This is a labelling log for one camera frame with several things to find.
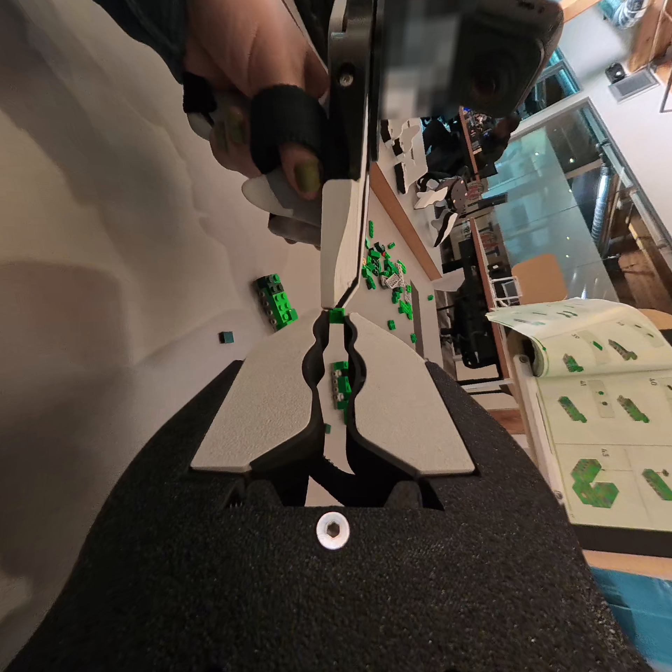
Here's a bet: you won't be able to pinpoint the large curved green brick assembly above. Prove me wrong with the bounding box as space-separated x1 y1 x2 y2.
330 360 352 424

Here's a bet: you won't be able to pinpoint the wall vent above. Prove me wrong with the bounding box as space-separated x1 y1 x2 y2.
608 68 660 104

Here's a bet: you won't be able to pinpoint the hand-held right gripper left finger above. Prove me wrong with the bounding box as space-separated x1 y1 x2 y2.
189 310 323 474

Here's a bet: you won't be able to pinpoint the pile of loose green bricks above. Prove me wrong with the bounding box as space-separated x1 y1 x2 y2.
360 220 435 344

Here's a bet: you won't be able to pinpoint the person's left hand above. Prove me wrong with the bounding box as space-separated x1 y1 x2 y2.
184 0 330 200

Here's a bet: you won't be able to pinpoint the silver air duct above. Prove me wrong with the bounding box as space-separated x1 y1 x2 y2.
592 160 625 243

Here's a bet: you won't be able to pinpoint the black office chair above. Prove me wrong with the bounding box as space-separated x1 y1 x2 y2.
440 257 503 369

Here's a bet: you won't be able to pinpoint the tan wooden chair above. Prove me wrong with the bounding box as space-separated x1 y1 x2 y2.
511 254 569 306

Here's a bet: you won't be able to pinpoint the black and white cutout figure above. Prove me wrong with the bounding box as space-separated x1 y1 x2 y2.
378 118 427 194
414 176 469 247

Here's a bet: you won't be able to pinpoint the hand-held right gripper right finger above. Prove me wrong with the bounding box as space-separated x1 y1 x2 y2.
344 312 478 480

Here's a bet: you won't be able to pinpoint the grey desk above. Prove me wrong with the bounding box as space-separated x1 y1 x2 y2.
0 0 447 672

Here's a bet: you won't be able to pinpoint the brick instruction booklet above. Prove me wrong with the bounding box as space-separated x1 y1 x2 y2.
485 297 672 533

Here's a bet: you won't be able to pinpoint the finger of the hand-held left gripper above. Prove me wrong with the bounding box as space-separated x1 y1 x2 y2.
318 178 370 310

